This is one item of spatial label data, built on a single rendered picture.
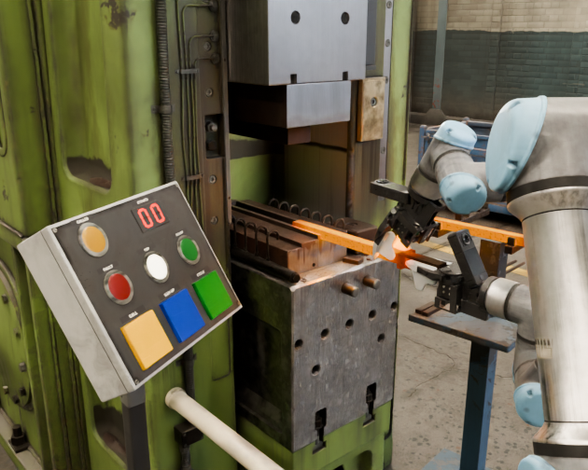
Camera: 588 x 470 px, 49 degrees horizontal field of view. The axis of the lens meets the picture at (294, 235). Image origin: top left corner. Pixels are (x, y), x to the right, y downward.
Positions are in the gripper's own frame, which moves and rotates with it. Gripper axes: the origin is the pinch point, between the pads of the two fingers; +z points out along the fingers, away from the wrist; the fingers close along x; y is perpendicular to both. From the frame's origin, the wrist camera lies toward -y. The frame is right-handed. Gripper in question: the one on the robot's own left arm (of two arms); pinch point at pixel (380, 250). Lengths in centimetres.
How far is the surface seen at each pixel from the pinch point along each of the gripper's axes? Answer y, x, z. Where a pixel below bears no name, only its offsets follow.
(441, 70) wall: -470, 753, 281
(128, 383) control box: 11, -68, -2
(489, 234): 4.9, 38.3, 0.9
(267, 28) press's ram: -40, -17, -33
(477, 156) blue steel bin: -148, 337, 139
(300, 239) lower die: -17.6, -5.9, 11.2
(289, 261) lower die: -13.4, -11.6, 13.0
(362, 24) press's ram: -40, 11, -34
